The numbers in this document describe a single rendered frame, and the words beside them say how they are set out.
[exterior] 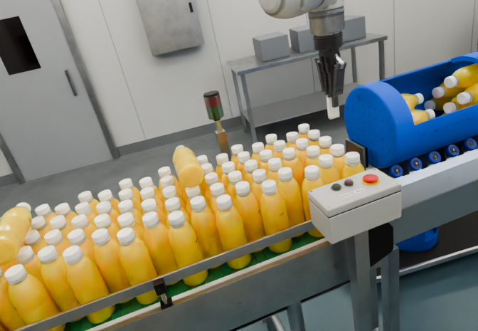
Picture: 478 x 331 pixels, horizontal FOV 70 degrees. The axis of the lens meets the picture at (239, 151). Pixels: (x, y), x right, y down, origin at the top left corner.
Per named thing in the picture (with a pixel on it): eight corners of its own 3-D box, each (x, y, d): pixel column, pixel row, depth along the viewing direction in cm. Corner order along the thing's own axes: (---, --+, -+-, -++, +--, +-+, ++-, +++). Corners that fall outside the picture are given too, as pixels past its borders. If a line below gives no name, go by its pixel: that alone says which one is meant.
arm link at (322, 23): (331, 6, 93) (333, 29, 95) (301, 13, 91) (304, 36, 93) (351, 5, 85) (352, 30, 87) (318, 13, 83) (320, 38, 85)
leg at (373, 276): (380, 332, 165) (376, 227, 139) (370, 337, 163) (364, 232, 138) (373, 322, 170) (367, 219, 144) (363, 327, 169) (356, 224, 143)
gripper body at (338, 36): (349, 30, 87) (351, 66, 91) (331, 28, 95) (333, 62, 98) (322, 36, 86) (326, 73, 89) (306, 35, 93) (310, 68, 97)
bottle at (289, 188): (301, 238, 100) (292, 184, 93) (279, 234, 104) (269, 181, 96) (309, 223, 106) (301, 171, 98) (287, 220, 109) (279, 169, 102)
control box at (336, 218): (402, 217, 86) (402, 182, 82) (331, 245, 82) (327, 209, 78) (375, 198, 95) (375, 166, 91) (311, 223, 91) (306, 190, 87)
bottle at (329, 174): (316, 213, 110) (309, 161, 102) (336, 206, 111) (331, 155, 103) (326, 225, 103) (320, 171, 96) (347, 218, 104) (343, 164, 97)
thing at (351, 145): (370, 179, 117) (368, 146, 112) (364, 181, 116) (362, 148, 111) (353, 168, 126) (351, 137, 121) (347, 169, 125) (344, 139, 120)
